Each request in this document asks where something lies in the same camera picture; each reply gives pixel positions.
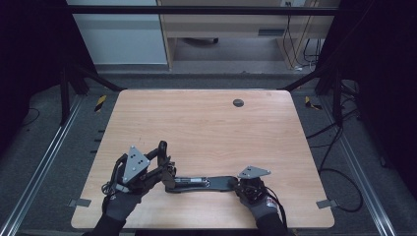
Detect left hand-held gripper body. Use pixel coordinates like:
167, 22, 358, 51
112, 145, 163, 196

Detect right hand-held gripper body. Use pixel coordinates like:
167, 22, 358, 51
235, 165, 272, 205

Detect black stapler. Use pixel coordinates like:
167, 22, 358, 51
156, 140, 241, 195

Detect person's right hand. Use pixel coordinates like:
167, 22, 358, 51
237, 192, 280, 221

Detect person's left hand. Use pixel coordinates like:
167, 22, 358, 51
102, 189, 146, 222

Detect grey tape piece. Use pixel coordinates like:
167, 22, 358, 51
67, 198, 92, 208
316, 199, 339, 209

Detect yellow black tape strip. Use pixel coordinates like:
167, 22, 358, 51
304, 95, 323, 111
93, 94, 108, 113

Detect white cabinet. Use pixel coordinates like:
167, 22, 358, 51
66, 0, 168, 66

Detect black curtain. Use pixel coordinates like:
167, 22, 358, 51
317, 0, 417, 200
0, 0, 96, 156

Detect left hand-held gripper cable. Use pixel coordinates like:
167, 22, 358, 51
100, 152, 130, 197

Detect hand-held gripper cable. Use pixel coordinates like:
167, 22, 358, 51
265, 186, 289, 232
100, 152, 130, 197

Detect right hand-held gripper cable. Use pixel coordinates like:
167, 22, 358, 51
265, 186, 289, 232

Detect aluminium floor rail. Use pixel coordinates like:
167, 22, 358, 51
0, 94, 85, 236
319, 97, 398, 236

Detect black frame strut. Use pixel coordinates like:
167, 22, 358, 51
59, 63, 125, 126
280, 64, 344, 126

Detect black floor cable loop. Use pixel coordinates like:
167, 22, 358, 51
319, 167, 364, 213

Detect black horizontal frame bar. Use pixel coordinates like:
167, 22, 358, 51
65, 5, 340, 16

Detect black cables under desk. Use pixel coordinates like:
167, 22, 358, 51
282, 1, 326, 71

